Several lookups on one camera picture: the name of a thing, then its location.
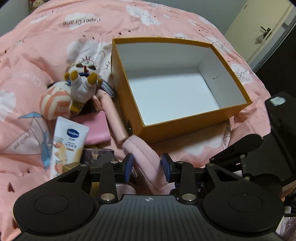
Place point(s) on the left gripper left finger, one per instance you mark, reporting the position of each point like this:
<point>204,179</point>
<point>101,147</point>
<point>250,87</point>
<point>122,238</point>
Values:
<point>115,180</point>

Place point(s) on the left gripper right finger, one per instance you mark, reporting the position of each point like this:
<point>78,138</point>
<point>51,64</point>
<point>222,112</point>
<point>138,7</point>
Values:
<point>182,175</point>

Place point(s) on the pink padded case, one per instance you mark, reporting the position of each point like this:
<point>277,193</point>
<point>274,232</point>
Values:
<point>148,166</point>

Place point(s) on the gold rectangular box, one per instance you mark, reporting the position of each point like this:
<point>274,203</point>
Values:
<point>70,166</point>

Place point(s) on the white Vaseline lotion tube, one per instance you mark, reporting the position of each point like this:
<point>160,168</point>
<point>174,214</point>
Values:
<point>68,143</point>

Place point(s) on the pink flat pouch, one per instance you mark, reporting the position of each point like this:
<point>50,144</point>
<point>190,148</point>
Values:
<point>98,127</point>

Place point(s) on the pink cylindrical bottle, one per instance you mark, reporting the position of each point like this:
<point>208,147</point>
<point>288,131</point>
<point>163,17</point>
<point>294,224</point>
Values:
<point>114,120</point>

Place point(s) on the orange cardboard box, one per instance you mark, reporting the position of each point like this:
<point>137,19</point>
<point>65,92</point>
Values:
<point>170,87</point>

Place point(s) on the blue white tag card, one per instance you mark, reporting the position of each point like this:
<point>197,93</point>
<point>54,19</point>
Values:
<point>108,89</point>

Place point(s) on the pink striped plush ball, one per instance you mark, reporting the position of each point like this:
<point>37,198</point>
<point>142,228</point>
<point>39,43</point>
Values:
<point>56,101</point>

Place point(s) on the raccoon sailor plush toy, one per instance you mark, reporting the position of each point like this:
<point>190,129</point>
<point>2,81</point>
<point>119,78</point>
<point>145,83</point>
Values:
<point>84,81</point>

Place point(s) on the pink paper crane duvet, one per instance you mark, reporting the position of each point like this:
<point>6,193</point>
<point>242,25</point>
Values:
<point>37,53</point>

